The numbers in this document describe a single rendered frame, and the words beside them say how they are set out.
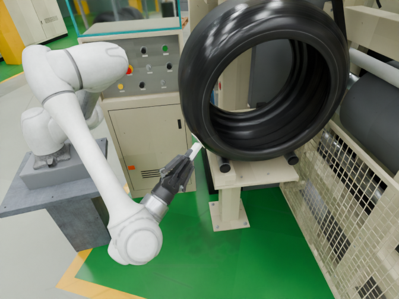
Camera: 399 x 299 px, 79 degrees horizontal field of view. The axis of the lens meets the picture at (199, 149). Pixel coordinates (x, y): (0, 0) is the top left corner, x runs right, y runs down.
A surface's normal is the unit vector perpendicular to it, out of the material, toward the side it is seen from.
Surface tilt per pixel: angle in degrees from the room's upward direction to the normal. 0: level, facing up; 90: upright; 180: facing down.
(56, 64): 45
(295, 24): 80
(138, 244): 54
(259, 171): 0
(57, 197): 0
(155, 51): 90
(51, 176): 90
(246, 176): 0
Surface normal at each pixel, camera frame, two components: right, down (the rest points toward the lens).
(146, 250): 0.37, -0.06
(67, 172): 0.25, 0.59
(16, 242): -0.05, -0.78
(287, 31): 0.11, 0.46
